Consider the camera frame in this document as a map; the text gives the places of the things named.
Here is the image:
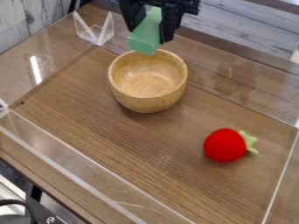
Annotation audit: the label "black metal table frame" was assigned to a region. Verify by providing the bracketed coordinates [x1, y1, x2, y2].
[0, 180, 68, 224]

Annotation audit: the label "wooden brown bowl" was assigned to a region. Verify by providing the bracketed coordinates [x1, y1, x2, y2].
[107, 49, 188, 113]

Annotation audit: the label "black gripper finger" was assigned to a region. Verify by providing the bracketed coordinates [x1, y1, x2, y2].
[117, 0, 145, 32]
[159, 3, 184, 44]

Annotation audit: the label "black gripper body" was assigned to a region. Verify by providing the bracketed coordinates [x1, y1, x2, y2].
[117, 0, 202, 15]

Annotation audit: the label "green foam block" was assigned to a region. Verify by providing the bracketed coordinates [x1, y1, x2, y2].
[127, 7, 163, 55]

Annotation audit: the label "red plush strawberry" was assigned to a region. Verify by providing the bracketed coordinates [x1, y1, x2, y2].
[203, 128, 259, 163]

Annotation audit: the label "clear acrylic enclosure wall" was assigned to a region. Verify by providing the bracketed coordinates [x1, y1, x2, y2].
[0, 99, 195, 224]

